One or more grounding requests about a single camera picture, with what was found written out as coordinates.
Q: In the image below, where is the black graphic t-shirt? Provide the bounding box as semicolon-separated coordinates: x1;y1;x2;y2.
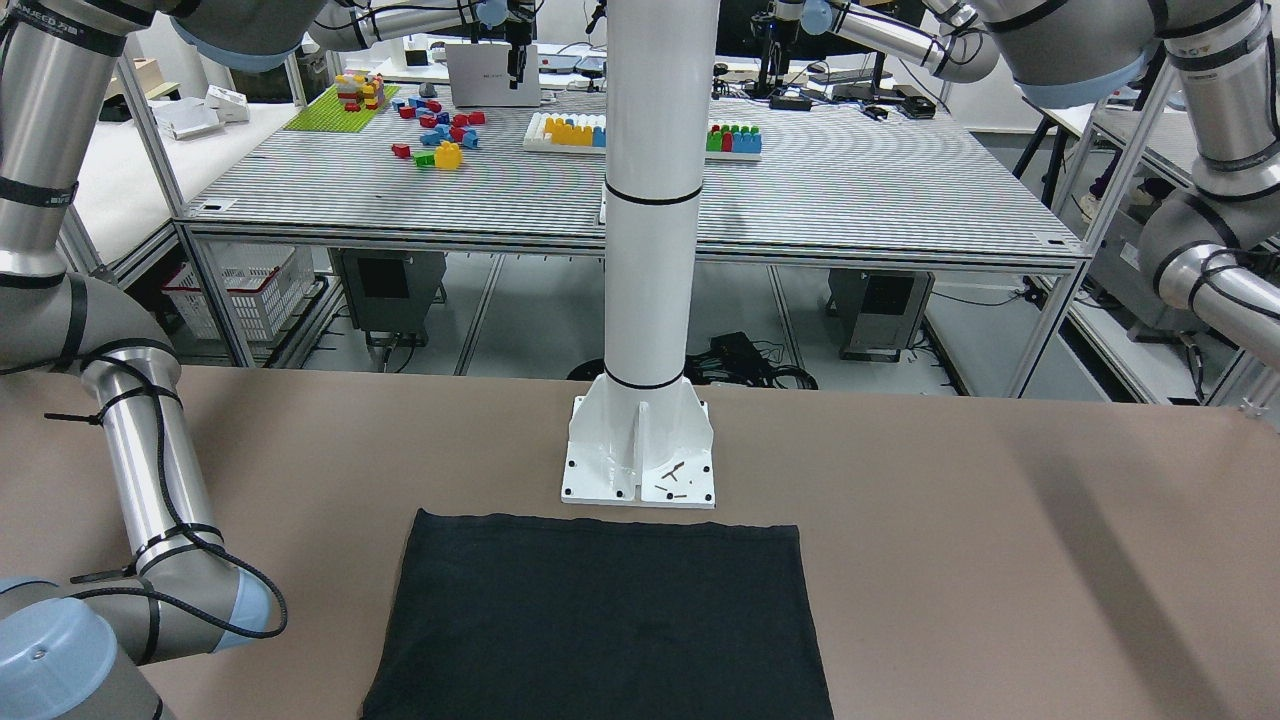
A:
360;510;835;719

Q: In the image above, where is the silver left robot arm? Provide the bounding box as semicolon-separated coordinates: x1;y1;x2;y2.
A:
934;1;1277;368

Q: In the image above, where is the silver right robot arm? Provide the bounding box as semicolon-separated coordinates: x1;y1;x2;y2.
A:
1;1;323;719

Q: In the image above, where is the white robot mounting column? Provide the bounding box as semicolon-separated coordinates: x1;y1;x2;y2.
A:
559;1;719;509

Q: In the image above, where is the striped background work table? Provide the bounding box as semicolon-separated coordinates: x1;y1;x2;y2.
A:
172;79;1093;398

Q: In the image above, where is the yellow blocks white tray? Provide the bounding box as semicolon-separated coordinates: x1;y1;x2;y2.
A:
521;111;607;154

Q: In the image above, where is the green blocks white tray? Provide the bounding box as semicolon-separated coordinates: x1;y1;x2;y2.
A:
704;124;764;163

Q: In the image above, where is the white plastic crate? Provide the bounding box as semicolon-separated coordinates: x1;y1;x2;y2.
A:
161;243;315;343

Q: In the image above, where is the green lego baseplate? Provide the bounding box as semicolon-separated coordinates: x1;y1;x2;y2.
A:
282;78;399;133

